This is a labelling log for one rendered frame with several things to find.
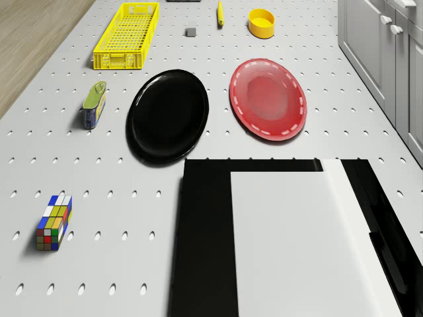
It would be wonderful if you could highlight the yellow bowl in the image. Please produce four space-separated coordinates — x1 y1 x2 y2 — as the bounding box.
248 8 276 38

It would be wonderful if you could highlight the black plate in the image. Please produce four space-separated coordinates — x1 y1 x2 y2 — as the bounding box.
125 69 210 165

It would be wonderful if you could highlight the black stove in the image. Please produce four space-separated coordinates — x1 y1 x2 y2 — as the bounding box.
167 158 423 317

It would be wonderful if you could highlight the red plate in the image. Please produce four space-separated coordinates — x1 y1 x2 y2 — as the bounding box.
229 58 308 142

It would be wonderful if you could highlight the flat-sided can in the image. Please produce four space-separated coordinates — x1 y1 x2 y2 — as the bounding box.
82 81 108 130

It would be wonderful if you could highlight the yellow basket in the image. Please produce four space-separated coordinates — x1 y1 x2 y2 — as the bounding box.
93 2 160 71

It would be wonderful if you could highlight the puzzle cube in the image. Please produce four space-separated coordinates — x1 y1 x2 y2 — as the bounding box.
36 194 73 252

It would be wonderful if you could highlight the white cabinet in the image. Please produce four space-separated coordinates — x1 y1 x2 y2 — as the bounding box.
337 0 423 160

